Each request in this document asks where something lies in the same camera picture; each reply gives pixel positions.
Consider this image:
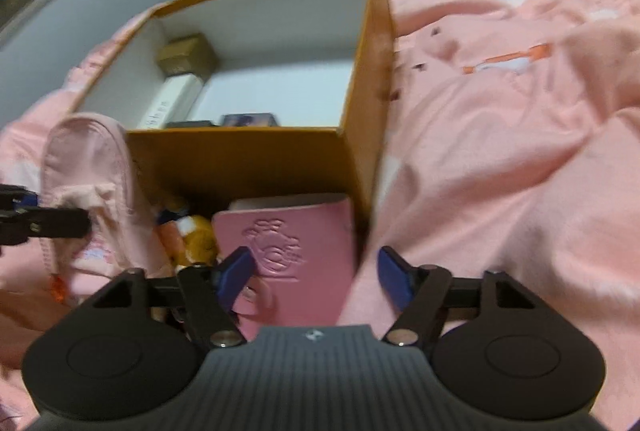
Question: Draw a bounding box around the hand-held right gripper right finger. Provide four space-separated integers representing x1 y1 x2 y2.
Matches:
376 245 556 348

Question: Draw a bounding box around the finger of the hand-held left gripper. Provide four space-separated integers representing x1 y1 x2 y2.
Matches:
0 206 93 246
0 184 40 212

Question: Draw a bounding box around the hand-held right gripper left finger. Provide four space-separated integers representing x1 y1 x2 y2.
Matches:
75 245 258 351

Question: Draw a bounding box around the brown hamster plush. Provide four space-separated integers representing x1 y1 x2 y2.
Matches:
172 216 221 274

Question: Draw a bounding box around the pink mini backpack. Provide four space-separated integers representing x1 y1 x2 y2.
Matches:
40 112 173 307

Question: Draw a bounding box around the pink card holder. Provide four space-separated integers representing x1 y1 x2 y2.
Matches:
211 194 360 327

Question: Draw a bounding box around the orange cardboard box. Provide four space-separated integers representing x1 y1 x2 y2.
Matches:
67 0 396 232

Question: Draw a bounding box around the printed card box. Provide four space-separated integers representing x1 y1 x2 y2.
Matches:
220 112 277 128

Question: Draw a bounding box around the long white box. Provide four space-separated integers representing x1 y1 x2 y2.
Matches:
135 74 206 131

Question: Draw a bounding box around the small gold box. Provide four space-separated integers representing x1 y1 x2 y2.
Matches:
156 34 218 76

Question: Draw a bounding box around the pink printed blanket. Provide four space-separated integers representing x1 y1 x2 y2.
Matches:
0 0 640 431

